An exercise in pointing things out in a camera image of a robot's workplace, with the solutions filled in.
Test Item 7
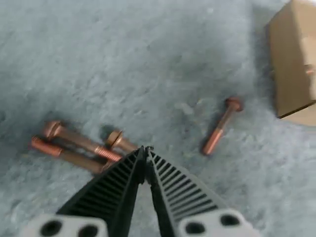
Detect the cardboard box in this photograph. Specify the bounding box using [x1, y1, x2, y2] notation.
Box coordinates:
[266, 0, 316, 119]

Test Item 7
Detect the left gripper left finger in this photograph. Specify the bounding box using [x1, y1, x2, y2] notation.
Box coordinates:
[17, 145, 146, 237]

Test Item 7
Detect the copper bolt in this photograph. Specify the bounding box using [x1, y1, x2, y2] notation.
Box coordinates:
[201, 96, 245, 156]
[105, 130, 138, 152]
[31, 136, 112, 175]
[40, 120, 123, 163]

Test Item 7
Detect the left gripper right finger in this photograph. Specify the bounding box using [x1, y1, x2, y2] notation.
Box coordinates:
[145, 146, 262, 237]

